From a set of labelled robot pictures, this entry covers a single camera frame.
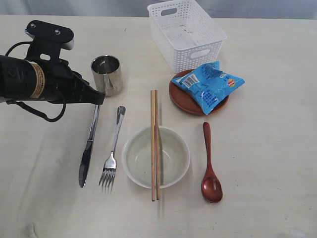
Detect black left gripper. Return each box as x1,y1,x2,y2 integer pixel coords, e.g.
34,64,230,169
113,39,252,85
43,60,105,105

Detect shiny steel cup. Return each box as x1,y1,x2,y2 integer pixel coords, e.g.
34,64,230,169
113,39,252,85
91,55,123,97

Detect brown wooden chopstick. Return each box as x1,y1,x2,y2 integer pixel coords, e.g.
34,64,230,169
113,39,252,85
151,90,156,201

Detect silver metal utensil handle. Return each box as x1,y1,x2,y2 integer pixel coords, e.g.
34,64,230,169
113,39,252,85
78,105,100,188

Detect silver metal fork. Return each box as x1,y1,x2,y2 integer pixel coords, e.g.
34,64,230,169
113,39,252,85
99,106,126,190

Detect brown wooden plate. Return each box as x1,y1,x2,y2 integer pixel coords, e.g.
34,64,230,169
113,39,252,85
169,69,229,116

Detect grey-green ceramic bowl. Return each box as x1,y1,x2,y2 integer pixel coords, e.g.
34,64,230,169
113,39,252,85
122,126,190,188

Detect white woven plastic basket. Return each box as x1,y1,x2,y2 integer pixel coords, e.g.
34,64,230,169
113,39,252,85
147,0,226,73

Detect blue chips snack bag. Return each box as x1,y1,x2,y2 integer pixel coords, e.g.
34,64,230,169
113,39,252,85
171,61,245,115

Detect red-brown wooden spoon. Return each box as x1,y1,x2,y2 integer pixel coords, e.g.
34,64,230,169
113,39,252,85
201,122,223,203

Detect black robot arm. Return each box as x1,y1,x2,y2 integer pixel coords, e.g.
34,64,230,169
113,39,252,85
0,56,105,105

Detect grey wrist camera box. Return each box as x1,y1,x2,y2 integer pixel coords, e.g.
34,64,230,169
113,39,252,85
25,20,74,62

